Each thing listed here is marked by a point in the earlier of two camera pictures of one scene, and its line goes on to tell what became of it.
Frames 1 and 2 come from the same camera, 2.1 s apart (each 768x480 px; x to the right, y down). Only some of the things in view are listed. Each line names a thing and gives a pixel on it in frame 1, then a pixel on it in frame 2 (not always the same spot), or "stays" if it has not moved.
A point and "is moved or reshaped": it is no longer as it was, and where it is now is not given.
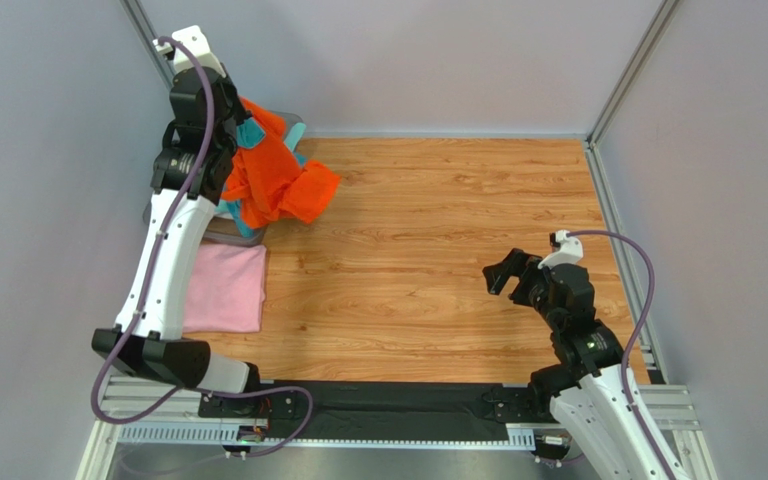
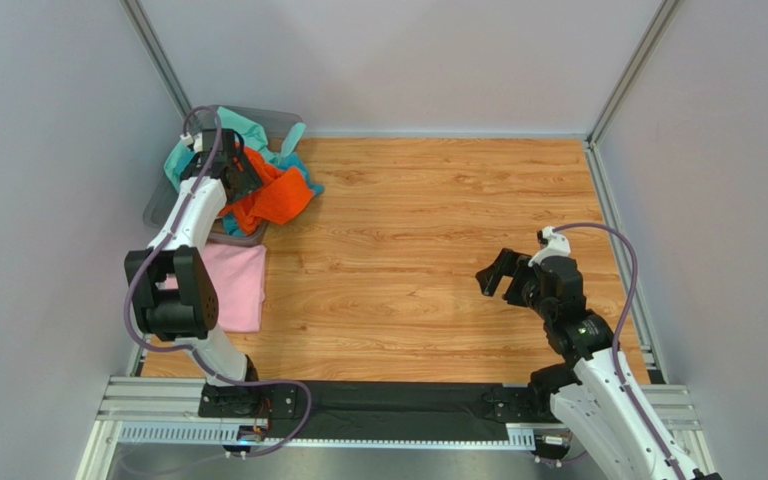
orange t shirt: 267,181 is moved or reshaped
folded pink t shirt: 226,289 stays
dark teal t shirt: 250,135 -> 288,162
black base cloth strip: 399,412 stays
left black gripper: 228,88 -> 249,179
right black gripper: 520,281 stays
